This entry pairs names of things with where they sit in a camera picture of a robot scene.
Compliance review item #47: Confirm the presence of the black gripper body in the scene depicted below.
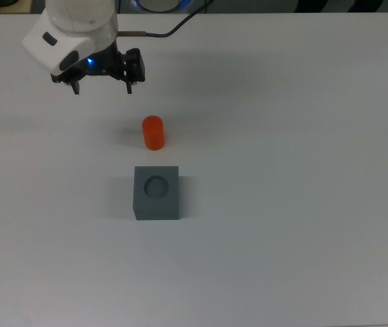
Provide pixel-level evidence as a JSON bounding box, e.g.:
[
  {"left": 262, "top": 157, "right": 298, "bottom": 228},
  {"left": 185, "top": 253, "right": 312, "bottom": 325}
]
[{"left": 76, "top": 41, "right": 127, "bottom": 80}]

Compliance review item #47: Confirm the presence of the orange cylinder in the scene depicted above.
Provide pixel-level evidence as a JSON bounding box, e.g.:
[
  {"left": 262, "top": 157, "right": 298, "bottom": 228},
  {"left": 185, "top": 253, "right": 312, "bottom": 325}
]
[{"left": 141, "top": 115, "right": 166, "bottom": 151}]

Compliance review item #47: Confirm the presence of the grey block with round hole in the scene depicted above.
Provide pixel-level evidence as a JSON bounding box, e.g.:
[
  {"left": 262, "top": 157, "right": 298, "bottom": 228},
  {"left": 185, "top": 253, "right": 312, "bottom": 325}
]
[{"left": 131, "top": 166, "right": 180, "bottom": 221}]

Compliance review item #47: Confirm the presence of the dark striped object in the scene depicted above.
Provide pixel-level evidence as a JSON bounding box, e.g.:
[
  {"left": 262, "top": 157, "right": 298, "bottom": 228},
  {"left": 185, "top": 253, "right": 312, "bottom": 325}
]
[{"left": 295, "top": 0, "right": 388, "bottom": 14}]

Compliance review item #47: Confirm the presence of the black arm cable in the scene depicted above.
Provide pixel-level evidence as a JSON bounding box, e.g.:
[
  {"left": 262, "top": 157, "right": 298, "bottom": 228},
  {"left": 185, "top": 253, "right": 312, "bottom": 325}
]
[{"left": 117, "top": 0, "right": 215, "bottom": 37}]

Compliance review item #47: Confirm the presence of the robot base blue light ring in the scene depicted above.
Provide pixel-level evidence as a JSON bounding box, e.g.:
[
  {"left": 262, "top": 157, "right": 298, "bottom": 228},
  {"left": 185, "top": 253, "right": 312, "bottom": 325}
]
[{"left": 133, "top": 0, "right": 189, "bottom": 12}]

